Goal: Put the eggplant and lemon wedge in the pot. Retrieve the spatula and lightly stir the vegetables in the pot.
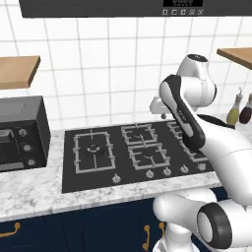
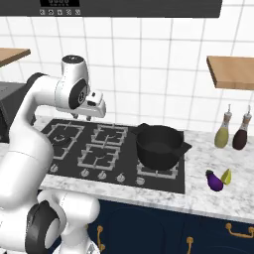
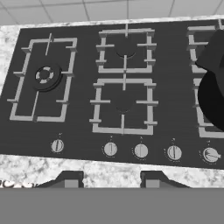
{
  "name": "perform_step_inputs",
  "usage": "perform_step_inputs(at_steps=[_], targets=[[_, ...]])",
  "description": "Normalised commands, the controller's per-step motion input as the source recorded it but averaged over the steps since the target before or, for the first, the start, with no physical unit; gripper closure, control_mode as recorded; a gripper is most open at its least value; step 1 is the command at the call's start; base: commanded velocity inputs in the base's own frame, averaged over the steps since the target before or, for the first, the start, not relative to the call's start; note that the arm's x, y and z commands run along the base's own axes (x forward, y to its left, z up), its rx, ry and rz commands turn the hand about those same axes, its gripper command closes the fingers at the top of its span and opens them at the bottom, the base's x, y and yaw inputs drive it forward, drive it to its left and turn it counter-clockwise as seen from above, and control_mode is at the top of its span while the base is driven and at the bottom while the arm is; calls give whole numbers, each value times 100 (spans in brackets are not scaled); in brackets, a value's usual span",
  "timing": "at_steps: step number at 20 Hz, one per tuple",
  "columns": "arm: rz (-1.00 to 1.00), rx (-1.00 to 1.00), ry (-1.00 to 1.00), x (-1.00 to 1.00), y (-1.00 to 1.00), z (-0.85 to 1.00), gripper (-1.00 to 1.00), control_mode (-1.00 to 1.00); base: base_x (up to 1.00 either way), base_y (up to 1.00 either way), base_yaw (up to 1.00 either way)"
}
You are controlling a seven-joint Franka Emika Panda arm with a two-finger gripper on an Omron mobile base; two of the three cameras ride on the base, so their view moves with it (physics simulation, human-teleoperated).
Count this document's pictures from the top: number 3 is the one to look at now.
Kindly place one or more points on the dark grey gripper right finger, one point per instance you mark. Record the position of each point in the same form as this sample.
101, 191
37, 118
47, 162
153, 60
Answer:
152, 178

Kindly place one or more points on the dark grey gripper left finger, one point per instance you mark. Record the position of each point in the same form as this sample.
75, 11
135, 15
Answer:
71, 178

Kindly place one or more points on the black pot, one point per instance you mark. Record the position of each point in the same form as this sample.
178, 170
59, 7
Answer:
213, 84

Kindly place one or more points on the round silver hob knob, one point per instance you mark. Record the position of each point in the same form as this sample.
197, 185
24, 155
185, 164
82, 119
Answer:
174, 152
141, 151
211, 155
110, 149
57, 145

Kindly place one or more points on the black gas hob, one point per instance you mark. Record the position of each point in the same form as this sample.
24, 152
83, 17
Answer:
110, 87

